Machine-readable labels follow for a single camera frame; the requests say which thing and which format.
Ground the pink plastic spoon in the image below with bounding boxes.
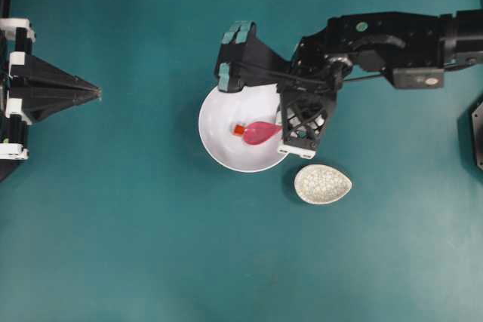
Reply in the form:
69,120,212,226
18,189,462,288
242,121,282,146

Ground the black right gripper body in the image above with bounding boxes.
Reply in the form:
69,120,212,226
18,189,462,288
290,29,353,93

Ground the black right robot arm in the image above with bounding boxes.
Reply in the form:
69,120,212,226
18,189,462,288
214,10,482,159

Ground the white round bowl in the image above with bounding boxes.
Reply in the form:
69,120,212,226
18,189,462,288
198,84,287,173

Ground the right gripper black finger with teal pads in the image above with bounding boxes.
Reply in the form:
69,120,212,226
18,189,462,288
214,21,291,93

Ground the small red block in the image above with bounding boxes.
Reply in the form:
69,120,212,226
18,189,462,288
233,124,246,136

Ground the speckled teardrop dish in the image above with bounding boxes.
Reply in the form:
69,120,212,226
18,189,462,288
294,164,352,205

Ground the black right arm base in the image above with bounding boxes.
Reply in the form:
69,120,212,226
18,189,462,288
457,94,482,178

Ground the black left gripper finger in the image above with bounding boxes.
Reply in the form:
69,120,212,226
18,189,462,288
23,54,101,92
23,90,101,123

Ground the right gripper black lattice finger with white tip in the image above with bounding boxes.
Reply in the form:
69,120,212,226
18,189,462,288
276,90,337,158

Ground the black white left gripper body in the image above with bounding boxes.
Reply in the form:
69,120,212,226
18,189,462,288
1,17,35,160

